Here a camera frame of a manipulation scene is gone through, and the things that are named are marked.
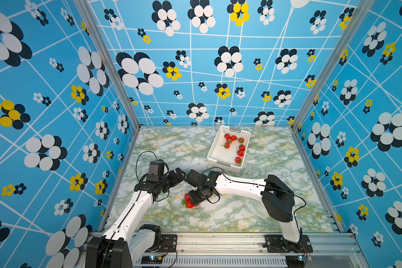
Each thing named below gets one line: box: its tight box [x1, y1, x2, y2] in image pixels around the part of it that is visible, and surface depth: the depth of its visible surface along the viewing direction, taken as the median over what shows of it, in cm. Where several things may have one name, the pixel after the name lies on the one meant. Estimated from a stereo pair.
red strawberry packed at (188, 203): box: [181, 199, 195, 209], surface depth 85 cm
